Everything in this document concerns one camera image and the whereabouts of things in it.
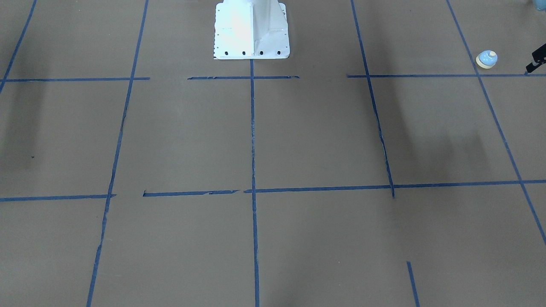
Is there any white camera pillar with base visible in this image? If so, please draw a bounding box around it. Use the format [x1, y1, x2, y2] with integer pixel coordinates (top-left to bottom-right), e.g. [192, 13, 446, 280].
[213, 0, 290, 60]

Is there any blue bell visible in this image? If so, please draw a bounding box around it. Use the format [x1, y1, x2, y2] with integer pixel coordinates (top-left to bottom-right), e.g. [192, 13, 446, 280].
[475, 50, 499, 69]

